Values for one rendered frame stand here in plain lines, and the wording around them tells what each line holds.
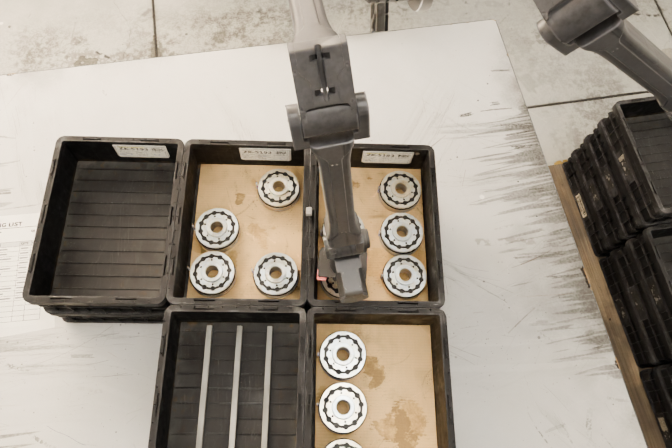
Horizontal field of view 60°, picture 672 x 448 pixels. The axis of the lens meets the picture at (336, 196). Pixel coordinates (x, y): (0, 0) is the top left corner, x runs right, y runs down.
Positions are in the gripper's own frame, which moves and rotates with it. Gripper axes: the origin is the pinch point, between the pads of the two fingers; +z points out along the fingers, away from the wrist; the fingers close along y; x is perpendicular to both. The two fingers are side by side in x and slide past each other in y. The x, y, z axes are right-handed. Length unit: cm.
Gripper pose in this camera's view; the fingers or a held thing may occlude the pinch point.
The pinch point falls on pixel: (340, 274)
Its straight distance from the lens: 135.7
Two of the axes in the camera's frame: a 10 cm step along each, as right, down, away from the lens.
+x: 0.9, -9.2, 3.9
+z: -0.5, 3.9, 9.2
